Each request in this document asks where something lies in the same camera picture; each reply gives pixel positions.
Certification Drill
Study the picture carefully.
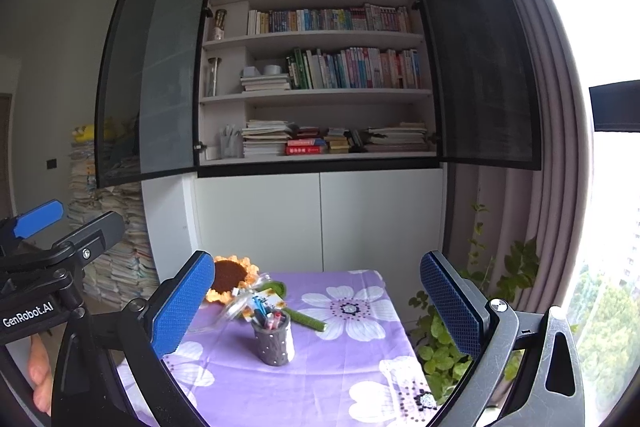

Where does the stack of flat books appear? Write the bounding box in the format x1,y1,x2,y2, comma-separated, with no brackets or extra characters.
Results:
240,74,292,94

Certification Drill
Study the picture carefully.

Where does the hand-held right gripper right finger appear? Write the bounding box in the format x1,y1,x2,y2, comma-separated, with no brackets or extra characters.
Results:
419,250,587,427

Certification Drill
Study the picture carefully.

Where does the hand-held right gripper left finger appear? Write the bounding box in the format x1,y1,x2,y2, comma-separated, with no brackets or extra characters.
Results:
50,250,217,427

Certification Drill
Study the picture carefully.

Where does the grey clay pen holder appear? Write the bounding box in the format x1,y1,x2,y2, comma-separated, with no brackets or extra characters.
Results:
251,311,296,365

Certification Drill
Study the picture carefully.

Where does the white bookcase cabinet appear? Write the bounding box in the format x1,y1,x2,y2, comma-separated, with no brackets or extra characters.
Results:
140,0,451,293

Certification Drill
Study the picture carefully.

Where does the small stack of books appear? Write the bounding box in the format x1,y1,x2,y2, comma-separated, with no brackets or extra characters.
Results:
325,128,353,154

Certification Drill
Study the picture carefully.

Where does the row of upright books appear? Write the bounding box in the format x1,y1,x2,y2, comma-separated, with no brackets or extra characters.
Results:
247,4,413,35
286,47,422,90

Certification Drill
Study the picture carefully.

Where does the purple floral tablecloth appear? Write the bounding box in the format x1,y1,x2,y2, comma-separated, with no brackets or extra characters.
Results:
116,269,441,427

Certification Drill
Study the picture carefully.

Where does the stack of worn books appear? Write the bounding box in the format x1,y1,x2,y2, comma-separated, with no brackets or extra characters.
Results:
242,120,296,158

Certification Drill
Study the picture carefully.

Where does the dark flat panel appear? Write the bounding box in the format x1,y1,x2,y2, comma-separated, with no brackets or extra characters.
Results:
589,79,640,134

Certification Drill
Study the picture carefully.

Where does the dark glass cabinet door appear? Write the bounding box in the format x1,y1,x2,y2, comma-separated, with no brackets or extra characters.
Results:
392,0,543,172
94,0,226,190

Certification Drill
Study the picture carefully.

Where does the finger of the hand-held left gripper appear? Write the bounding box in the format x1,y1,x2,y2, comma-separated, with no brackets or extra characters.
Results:
50,211,126,268
0,199,67,258

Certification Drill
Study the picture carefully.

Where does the sunflower print card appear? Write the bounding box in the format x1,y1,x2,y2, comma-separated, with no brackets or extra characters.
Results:
242,288,286,323

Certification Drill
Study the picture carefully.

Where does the pink grey curtain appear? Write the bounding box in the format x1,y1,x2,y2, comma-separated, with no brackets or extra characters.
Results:
447,0,598,323

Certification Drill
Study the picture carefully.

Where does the clear pen cup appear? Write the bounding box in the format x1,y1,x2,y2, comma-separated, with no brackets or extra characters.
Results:
219,124,244,159

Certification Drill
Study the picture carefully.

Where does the tall stack of papers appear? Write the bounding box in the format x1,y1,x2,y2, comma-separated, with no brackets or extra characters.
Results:
67,139,161,313

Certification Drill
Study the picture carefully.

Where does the person's left hand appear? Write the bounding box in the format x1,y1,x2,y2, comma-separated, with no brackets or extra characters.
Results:
26,334,55,414

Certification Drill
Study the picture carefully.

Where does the crochet sunflower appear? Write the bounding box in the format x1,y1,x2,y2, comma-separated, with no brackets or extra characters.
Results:
205,255,328,333

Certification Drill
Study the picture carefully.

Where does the clear white ribbon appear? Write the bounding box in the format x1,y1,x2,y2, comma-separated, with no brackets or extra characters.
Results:
220,274,273,323

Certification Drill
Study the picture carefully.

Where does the silver metal vase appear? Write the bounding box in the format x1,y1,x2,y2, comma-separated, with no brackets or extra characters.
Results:
207,57,223,96

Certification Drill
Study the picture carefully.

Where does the yellow plush toy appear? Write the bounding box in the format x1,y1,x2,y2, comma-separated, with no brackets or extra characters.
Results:
71,122,97,144

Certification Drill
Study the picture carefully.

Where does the green leafy plant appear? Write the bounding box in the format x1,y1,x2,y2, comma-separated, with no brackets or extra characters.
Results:
407,202,543,408

